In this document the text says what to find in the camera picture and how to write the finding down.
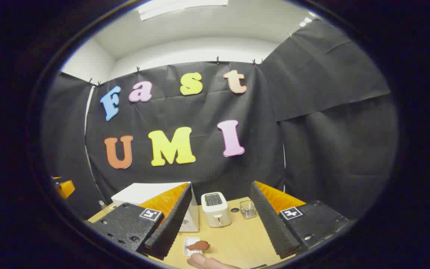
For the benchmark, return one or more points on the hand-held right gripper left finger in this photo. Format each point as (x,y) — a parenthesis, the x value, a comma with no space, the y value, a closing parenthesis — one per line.
(174,224)

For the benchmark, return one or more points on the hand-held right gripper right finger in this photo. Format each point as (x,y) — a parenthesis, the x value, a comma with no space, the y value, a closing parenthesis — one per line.
(271,220)

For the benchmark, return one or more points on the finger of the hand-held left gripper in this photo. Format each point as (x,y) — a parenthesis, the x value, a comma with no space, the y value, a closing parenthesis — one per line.
(65,188)

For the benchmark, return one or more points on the red chicken drumstick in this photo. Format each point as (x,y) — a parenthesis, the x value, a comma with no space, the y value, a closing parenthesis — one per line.
(199,245)

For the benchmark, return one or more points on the white microwave oven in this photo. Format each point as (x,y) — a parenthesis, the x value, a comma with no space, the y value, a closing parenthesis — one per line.
(144,192)

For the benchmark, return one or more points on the white plastic tray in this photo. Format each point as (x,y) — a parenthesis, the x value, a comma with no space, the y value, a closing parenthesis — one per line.
(191,239)

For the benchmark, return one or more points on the clear plastic water bottle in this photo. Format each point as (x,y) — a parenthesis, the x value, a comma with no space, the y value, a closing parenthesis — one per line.
(102,205)

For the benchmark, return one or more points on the white toaster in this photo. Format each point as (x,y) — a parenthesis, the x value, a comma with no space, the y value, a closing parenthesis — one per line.
(216,215)

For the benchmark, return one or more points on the black backdrop cloth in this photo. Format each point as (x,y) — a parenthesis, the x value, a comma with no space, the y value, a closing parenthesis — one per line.
(207,164)

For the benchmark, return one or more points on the small ceiling light panel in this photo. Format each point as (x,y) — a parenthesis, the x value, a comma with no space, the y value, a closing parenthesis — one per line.
(305,21)

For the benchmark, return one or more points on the large ceiling light panel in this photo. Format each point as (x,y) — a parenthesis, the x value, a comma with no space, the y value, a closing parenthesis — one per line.
(181,7)

